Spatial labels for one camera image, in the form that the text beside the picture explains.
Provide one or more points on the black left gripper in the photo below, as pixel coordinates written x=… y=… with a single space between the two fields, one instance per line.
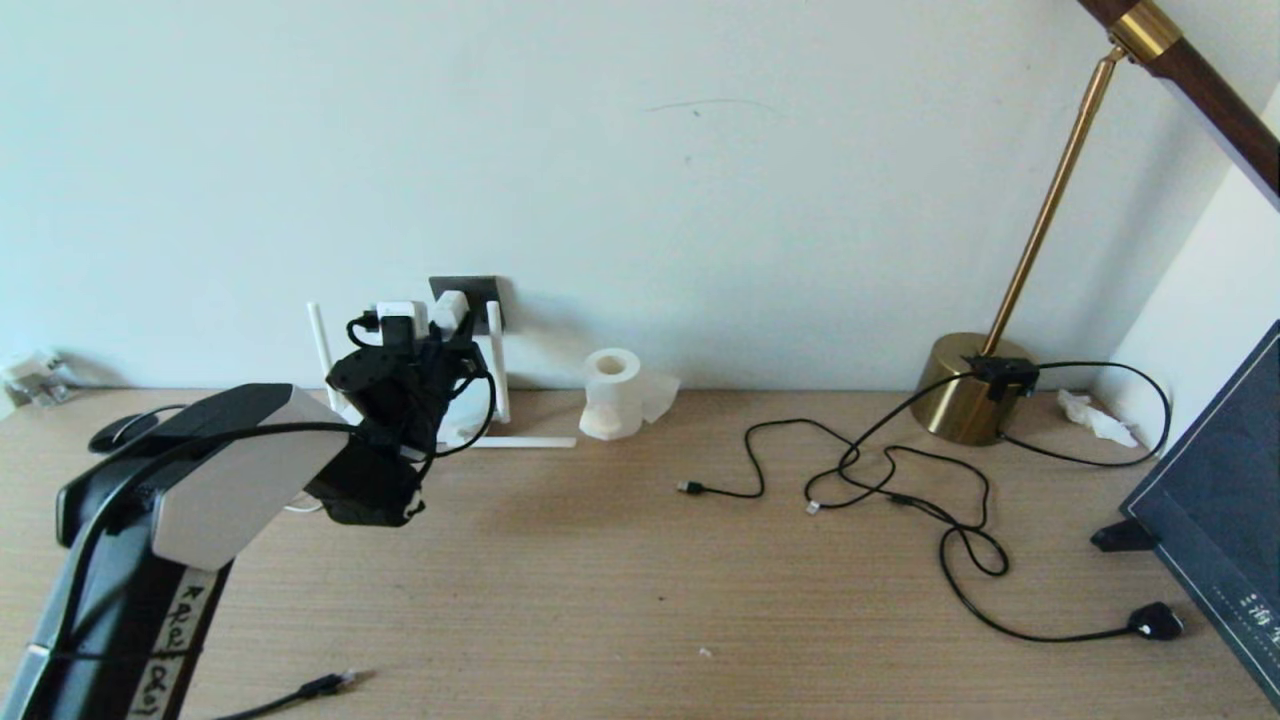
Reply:
x=435 y=390

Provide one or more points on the white power adapter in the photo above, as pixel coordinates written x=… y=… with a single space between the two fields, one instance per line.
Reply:
x=452 y=310

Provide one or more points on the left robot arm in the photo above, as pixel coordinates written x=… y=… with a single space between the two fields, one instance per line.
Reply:
x=230 y=470

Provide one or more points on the white router with antennas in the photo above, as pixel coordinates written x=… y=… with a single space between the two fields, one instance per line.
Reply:
x=498 y=380

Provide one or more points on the white toilet paper roll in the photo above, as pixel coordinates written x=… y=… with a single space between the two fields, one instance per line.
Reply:
x=612 y=398

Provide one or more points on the black round desk grommet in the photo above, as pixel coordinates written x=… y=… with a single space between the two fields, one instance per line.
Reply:
x=115 y=435

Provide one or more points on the clear plastic item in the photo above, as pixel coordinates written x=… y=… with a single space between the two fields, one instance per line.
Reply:
x=32 y=375

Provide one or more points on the brass and wood desk lamp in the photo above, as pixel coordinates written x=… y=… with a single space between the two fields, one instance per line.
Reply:
x=965 y=400

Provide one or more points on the black clip on lamp base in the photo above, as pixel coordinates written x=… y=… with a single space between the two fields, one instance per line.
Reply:
x=1003 y=374

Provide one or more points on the crumpled white tissue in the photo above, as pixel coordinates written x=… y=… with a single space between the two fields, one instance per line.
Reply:
x=1098 y=420

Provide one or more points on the dark blue board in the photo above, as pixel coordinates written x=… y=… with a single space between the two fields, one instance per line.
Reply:
x=1220 y=500

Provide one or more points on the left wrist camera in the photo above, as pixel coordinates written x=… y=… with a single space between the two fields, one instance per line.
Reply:
x=405 y=311

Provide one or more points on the grey wall socket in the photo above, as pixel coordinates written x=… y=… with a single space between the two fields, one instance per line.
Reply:
x=482 y=287

